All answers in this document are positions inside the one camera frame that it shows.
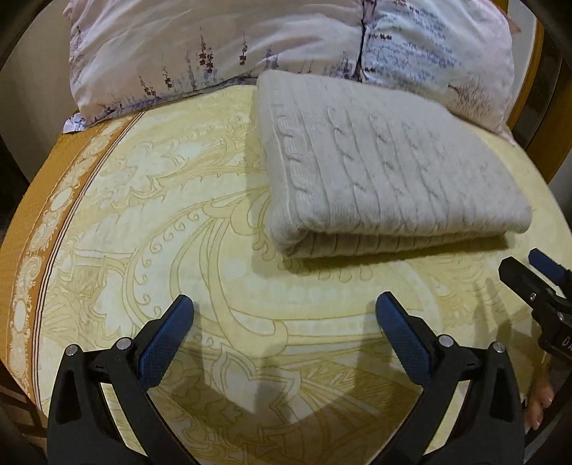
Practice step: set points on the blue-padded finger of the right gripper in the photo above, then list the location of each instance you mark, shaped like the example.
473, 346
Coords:
542, 284

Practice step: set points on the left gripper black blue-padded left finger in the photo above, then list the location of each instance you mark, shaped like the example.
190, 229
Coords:
81, 427

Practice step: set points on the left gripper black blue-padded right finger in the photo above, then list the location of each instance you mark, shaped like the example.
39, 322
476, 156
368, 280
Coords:
489, 426

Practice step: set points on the grey cable-knit sweater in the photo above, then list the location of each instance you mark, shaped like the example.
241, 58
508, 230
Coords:
358, 170

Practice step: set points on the person's right hand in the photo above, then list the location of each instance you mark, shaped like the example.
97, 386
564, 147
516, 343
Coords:
540, 397

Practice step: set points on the wooden headboard shelf unit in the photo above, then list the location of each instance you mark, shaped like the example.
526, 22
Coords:
540, 120

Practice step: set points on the yellow ornate bedspread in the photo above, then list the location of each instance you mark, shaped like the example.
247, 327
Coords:
285, 363

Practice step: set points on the floral white purple pillow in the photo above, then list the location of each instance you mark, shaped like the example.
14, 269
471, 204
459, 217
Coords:
130, 55

